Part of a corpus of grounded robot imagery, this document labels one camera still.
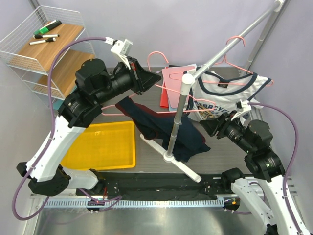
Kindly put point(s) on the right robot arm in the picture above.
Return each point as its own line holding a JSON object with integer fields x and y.
{"x": 266, "y": 167}

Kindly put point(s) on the yellow plastic tray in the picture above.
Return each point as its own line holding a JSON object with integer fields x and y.
{"x": 103, "y": 147}

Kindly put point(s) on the teal bathroom scale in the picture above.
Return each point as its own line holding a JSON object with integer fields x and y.
{"x": 57, "y": 104}

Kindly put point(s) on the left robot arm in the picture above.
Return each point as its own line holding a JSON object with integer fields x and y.
{"x": 94, "y": 87}

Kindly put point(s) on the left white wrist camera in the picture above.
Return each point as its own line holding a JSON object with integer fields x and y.
{"x": 120, "y": 49}

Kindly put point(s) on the red folder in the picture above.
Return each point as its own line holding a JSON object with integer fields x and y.
{"x": 164, "y": 98}

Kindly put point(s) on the green highlighter marker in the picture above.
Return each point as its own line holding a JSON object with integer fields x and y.
{"x": 47, "y": 29}

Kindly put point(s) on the silver clothes rack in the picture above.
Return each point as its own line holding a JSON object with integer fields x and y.
{"x": 187, "y": 81}

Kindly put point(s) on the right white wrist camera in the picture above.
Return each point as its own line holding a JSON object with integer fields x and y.
{"x": 242, "y": 107}

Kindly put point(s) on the white wire wooden shelf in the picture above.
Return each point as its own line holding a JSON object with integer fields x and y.
{"x": 32, "y": 63}

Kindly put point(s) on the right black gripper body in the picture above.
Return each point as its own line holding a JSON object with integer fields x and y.
{"x": 232, "y": 129}

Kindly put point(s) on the pink hanger of white top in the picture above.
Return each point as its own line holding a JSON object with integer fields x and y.
{"x": 249, "y": 80}

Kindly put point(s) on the navy maroon tank top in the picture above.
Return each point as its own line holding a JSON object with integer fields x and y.
{"x": 153, "y": 125}

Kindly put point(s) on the white marker behind highlighter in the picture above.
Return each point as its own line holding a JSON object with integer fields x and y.
{"x": 49, "y": 23}

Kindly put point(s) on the pink hanger of navy top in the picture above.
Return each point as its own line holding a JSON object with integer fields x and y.
{"x": 154, "y": 98}

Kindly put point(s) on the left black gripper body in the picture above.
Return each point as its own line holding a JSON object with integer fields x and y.
{"x": 125, "y": 73}

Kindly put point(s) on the black white marker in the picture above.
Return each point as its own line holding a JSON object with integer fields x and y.
{"x": 48, "y": 40}
{"x": 38, "y": 36}

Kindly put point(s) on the white navy tank top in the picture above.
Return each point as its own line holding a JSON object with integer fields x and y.
{"x": 224, "y": 97}

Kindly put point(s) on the black white marker lower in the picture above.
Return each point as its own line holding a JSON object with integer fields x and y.
{"x": 48, "y": 40}

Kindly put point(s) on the black white marker upper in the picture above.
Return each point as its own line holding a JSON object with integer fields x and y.
{"x": 38, "y": 36}

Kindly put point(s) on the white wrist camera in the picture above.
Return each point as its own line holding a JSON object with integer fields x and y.
{"x": 242, "y": 107}
{"x": 120, "y": 49}

